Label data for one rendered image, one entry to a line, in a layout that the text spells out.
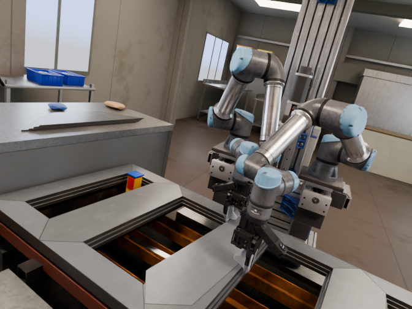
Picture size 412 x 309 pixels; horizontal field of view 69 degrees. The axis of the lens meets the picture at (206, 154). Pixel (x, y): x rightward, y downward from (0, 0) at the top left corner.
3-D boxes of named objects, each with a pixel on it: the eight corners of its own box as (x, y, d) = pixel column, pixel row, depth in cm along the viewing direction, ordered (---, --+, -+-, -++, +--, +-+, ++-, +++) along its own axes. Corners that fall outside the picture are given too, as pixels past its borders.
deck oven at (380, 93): (396, 162, 825) (429, 84, 764) (407, 173, 710) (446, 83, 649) (335, 144, 878) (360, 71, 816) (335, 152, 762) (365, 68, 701)
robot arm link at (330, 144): (321, 154, 166) (329, 130, 162) (345, 163, 157) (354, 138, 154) (312, 156, 157) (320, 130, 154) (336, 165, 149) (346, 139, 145)
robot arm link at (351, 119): (350, 145, 157) (327, 92, 115) (380, 156, 148) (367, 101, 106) (339, 165, 157) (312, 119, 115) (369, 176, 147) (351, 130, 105)
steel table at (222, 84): (244, 119, 967) (252, 86, 936) (222, 127, 773) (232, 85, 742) (221, 113, 992) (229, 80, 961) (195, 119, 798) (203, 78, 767)
